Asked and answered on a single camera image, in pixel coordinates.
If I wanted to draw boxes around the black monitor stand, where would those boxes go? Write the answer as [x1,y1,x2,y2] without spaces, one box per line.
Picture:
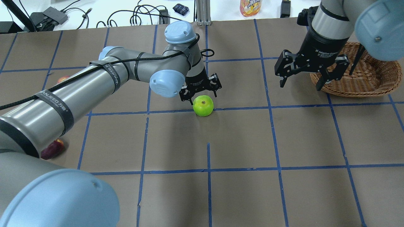
[1,0,37,32]

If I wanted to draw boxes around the dark blue pouch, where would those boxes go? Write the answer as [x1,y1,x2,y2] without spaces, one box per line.
[173,4,190,17]

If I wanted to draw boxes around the orange juice bottle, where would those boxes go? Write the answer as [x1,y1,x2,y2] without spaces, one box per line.
[240,0,262,17]

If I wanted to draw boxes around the aluminium frame post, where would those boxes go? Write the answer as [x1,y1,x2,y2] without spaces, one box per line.
[195,0,212,26]

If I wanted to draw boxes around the dark red apple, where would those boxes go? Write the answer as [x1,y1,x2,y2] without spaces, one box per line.
[39,138,65,160]

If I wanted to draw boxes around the black power adapter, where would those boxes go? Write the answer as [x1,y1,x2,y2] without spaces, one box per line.
[280,0,291,18]

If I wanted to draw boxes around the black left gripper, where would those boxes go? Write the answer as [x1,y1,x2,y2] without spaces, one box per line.
[179,65,222,105]

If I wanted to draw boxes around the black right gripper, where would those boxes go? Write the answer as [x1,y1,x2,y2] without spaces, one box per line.
[274,30,350,91]

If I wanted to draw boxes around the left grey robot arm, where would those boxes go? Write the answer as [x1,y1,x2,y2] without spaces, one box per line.
[1,21,222,227]

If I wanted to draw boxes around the red yellow apple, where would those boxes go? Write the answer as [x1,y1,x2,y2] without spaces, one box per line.
[56,76,70,85]

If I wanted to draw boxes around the green apple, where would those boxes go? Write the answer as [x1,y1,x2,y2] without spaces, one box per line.
[193,95,214,117]

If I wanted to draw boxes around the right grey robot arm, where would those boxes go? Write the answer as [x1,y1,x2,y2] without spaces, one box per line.
[274,0,404,91]

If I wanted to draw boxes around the woven wicker basket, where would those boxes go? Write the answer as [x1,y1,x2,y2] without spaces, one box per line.
[321,51,403,98]

